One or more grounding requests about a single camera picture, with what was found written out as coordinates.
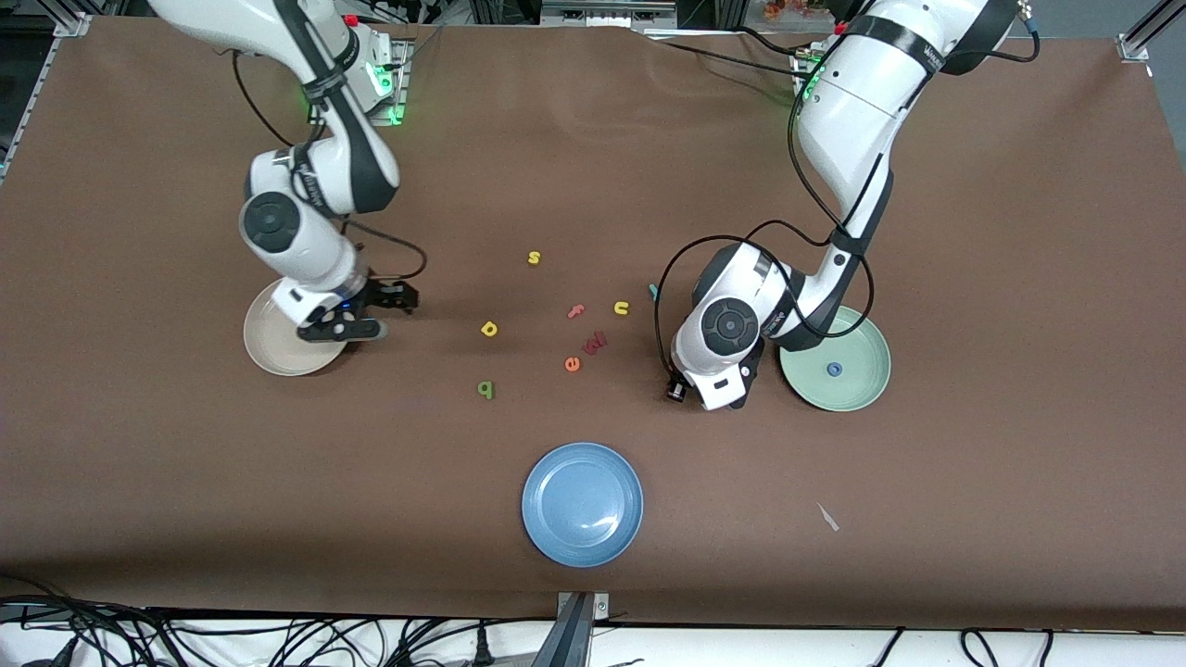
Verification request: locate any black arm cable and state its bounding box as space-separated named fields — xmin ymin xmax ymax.
xmin=654 ymin=19 xmax=1039 ymax=402
xmin=232 ymin=51 xmax=429 ymax=288

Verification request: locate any blue round plate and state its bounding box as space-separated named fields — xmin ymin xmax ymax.
xmin=522 ymin=442 xmax=645 ymax=568

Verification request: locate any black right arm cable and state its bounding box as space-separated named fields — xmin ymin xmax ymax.
xmin=232 ymin=51 xmax=429 ymax=288

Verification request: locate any light green round plate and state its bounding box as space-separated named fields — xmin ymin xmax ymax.
xmin=779 ymin=306 xmax=892 ymax=412

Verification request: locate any beige brown round plate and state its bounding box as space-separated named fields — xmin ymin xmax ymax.
xmin=243 ymin=278 xmax=356 ymax=377

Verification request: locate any brown table cover sheet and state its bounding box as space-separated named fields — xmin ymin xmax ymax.
xmin=0 ymin=17 xmax=1186 ymax=633

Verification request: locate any metal table edge bracket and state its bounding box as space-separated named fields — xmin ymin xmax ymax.
xmin=556 ymin=591 xmax=611 ymax=667

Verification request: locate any grey metal frame structure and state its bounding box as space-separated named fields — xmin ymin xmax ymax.
xmin=542 ymin=0 xmax=677 ymax=29

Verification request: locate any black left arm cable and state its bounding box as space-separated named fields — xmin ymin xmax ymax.
xmin=654 ymin=19 xmax=1039 ymax=402

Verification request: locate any black cable on table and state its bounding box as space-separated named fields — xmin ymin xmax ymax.
xmin=639 ymin=28 xmax=816 ymax=84

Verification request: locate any aluminium frame rail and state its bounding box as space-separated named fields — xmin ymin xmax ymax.
xmin=0 ymin=37 xmax=57 ymax=182

